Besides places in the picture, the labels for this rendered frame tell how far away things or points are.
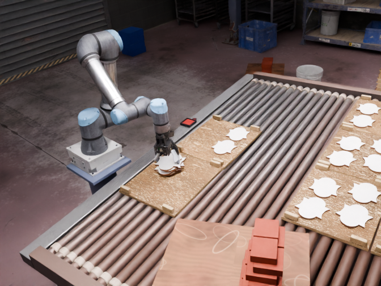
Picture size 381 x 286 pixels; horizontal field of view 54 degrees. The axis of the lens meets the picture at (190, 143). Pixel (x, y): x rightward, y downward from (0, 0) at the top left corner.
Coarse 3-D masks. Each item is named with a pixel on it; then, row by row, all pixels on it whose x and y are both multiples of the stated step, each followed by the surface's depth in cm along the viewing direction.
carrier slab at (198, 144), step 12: (216, 120) 233; (204, 132) 222; (216, 132) 221; (228, 132) 220; (252, 132) 218; (180, 144) 214; (192, 144) 212; (204, 144) 211; (240, 144) 208; (192, 156) 203; (204, 156) 202; (216, 156) 201; (228, 156) 200
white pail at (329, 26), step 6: (324, 12) 577; (330, 12) 572; (336, 12) 571; (324, 18) 582; (330, 18) 576; (336, 18) 577; (324, 24) 587; (330, 24) 582; (336, 24) 583; (324, 30) 591; (330, 30) 586; (336, 30) 590
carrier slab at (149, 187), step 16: (192, 160) 199; (144, 176) 191; (160, 176) 190; (176, 176) 189; (192, 176) 187; (208, 176) 186; (144, 192) 180; (160, 192) 179; (176, 192) 178; (192, 192) 177; (160, 208) 170; (176, 208) 169
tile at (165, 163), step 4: (164, 156) 195; (168, 156) 194; (172, 156) 194; (160, 160) 192; (164, 160) 192; (168, 160) 191; (172, 160) 191; (180, 160) 192; (156, 164) 189; (160, 164) 189; (164, 164) 189; (168, 164) 188; (172, 164) 188; (176, 164) 188; (160, 168) 186; (164, 168) 186; (168, 168) 185; (172, 168) 186
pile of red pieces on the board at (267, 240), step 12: (264, 228) 104; (276, 228) 104; (252, 240) 101; (264, 240) 101; (276, 240) 100; (252, 252) 98; (264, 252) 97; (276, 252) 97; (252, 264) 100; (264, 264) 97; (276, 264) 97; (240, 276) 115; (252, 276) 98; (264, 276) 97; (276, 276) 97
